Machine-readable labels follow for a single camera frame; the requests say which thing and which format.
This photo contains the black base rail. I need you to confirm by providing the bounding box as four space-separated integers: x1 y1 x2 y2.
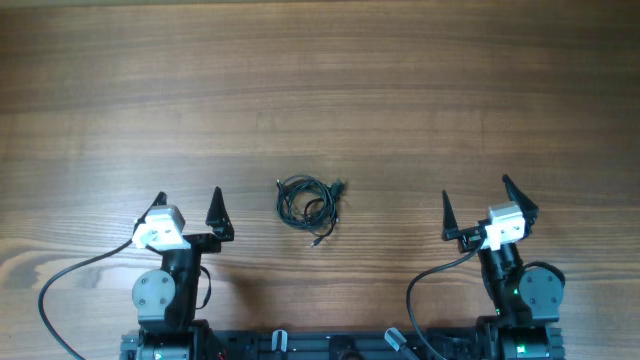
119 327 566 360

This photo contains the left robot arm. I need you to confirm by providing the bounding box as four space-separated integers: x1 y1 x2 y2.
119 188 234 360

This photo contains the black cable bundle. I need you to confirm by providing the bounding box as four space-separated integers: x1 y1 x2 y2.
275 174 347 249

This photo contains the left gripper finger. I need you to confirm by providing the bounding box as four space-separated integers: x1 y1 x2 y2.
136 191 167 225
205 187 234 242

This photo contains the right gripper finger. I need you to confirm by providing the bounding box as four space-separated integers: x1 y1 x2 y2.
502 174 539 235
442 190 459 241

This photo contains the left camera black cable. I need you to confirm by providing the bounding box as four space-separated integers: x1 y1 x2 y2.
38 238 135 360

